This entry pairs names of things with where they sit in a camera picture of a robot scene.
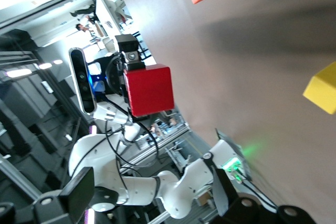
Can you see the brown table cover sheet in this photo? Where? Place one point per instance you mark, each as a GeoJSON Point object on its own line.
{"type": "Point", "coordinates": [249, 51]}

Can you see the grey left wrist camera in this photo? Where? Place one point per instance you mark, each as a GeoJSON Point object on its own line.
{"type": "Point", "coordinates": [82, 79]}

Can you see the person in dark clothes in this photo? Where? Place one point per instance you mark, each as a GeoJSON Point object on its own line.
{"type": "Point", "coordinates": [82, 11]}

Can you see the red wooden block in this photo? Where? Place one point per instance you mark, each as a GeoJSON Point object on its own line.
{"type": "Point", "coordinates": [149, 90]}

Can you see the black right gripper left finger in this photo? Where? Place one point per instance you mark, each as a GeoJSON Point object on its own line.
{"type": "Point", "coordinates": [76, 195]}

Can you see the person in white shirt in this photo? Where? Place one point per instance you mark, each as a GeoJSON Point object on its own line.
{"type": "Point", "coordinates": [83, 26]}

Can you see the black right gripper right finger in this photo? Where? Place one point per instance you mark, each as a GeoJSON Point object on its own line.
{"type": "Point", "coordinates": [236, 208]}

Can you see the yellow wooden block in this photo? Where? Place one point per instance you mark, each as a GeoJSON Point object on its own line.
{"type": "Point", "coordinates": [324, 89]}

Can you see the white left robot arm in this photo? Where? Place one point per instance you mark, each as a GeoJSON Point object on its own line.
{"type": "Point", "coordinates": [86, 150]}

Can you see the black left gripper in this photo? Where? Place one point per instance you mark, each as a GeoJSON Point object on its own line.
{"type": "Point", "coordinates": [115, 79]}

